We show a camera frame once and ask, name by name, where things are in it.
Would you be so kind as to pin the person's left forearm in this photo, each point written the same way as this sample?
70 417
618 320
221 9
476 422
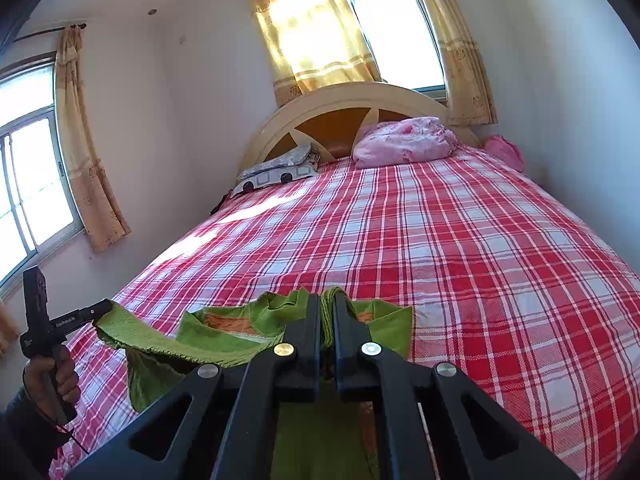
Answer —
27 435

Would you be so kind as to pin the pink cloth bundle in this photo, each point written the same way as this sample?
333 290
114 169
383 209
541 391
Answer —
506 152

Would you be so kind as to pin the grey patterned pillow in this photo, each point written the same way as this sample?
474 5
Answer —
280 170

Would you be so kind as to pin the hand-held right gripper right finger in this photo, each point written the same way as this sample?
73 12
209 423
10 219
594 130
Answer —
347 345

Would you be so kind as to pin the person's left hand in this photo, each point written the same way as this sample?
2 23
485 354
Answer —
67 380

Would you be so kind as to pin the cream wooden headboard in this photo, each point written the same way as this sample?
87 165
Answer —
320 105

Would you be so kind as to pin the black curtain rod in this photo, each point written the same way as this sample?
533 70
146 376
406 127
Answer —
50 32

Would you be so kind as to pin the large sliding window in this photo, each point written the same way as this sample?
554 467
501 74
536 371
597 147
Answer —
30 175

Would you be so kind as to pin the dark cloth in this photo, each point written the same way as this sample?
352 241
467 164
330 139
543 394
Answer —
220 205

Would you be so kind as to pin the green orange striped knit sweater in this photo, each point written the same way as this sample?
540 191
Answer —
220 340

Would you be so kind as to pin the pink crumpled blanket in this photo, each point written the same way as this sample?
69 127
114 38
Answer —
400 142

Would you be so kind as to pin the bed with red plaid sheet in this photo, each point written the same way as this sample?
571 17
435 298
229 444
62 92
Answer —
450 260

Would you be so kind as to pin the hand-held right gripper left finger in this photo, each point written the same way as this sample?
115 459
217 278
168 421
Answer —
305 340

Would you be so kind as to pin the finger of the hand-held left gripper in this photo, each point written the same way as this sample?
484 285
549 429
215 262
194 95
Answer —
97 309

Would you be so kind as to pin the small window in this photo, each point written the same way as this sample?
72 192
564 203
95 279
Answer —
395 35

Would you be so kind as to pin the yellow curtain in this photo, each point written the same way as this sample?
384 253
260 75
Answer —
460 50
310 35
87 160

